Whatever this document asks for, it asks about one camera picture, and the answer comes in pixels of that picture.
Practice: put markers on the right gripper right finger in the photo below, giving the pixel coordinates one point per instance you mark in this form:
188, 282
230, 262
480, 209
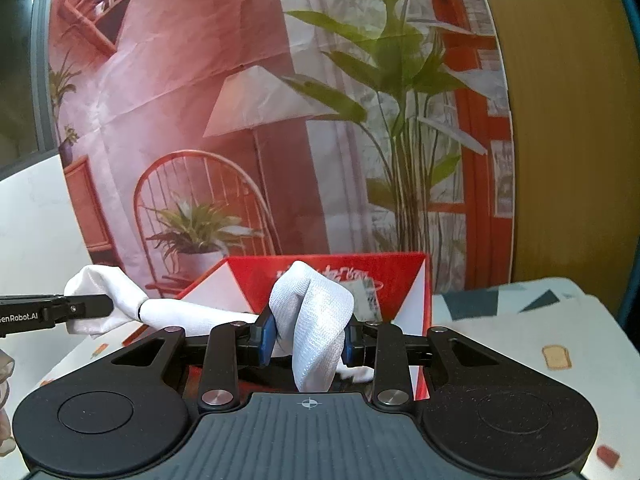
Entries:
382, 347

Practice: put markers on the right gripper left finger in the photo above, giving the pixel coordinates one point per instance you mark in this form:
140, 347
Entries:
229, 347

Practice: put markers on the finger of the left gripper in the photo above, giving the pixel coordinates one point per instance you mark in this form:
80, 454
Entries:
21, 314

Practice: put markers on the white cloth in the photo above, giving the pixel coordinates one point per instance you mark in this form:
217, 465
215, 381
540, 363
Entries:
311, 313

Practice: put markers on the printed living room backdrop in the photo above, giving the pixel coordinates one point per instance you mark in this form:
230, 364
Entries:
193, 130

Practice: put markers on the person hand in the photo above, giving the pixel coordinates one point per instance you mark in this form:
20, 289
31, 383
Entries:
7, 443

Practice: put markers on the red strawberry cardboard box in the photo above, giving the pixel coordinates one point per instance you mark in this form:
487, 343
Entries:
398, 280

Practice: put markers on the dark window frame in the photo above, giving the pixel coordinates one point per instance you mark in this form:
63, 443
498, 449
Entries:
27, 130

